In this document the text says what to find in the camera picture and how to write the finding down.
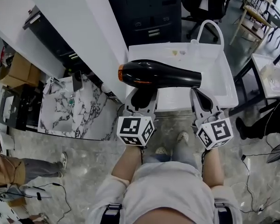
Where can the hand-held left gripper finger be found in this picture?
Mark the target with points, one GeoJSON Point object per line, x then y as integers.
{"type": "Point", "coordinates": [127, 104]}
{"type": "Point", "coordinates": [153, 106]}

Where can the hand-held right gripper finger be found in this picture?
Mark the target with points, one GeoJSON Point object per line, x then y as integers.
{"type": "Point", "coordinates": [216, 107]}
{"type": "Point", "coordinates": [196, 106]}

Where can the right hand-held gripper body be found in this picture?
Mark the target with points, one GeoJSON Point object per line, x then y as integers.
{"type": "Point", "coordinates": [218, 130]}

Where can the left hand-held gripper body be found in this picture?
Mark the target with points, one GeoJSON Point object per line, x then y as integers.
{"type": "Point", "coordinates": [130, 129]}

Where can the black hair dryer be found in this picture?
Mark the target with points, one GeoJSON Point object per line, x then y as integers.
{"type": "Point", "coordinates": [161, 74]}

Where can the white sink basin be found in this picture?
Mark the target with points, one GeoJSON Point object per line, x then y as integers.
{"type": "Point", "coordinates": [214, 64]}
{"type": "Point", "coordinates": [268, 78]}

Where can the person's right forearm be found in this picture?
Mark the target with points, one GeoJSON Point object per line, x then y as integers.
{"type": "Point", "coordinates": [213, 167]}

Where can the person's left forearm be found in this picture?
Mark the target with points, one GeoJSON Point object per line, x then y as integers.
{"type": "Point", "coordinates": [126, 165]}

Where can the person's white shoe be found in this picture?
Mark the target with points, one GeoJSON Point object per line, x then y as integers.
{"type": "Point", "coordinates": [183, 136]}
{"type": "Point", "coordinates": [160, 150]}

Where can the black metal stand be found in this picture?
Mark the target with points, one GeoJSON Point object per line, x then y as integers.
{"type": "Point", "coordinates": [245, 78]}

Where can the person's blue jeans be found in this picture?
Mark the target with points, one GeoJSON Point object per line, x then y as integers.
{"type": "Point", "coordinates": [182, 153]}

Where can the black phone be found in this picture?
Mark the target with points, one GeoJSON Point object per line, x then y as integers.
{"type": "Point", "coordinates": [77, 81]}

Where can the small clear object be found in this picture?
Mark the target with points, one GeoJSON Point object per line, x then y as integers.
{"type": "Point", "coordinates": [183, 52]}

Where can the small beige object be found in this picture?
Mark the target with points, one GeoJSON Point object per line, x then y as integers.
{"type": "Point", "coordinates": [175, 52]}

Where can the marble pattern cabinet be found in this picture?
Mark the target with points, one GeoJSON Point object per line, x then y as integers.
{"type": "Point", "coordinates": [60, 113]}

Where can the person's white shirt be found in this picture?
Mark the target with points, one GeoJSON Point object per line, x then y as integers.
{"type": "Point", "coordinates": [168, 190]}

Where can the chrome faucet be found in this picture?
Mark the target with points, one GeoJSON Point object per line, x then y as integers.
{"type": "Point", "coordinates": [51, 84]}

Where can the black drawer cabinet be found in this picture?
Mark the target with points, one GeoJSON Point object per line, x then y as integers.
{"type": "Point", "coordinates": [149, 13]}

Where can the wooden table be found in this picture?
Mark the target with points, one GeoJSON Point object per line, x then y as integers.
{"type": "Point", "coordinates": [254, 20]}

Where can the black office chair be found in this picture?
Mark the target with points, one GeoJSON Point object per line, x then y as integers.
{"type": "Point", "coordinates": [207, 3]}

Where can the black side table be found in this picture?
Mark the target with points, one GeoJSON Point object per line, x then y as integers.
{"type": "Point", "coordinates": [21, 111]}

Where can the cardboard box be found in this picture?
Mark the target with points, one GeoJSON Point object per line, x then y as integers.
{"type": "Point", "coordinates": [18, 71]}

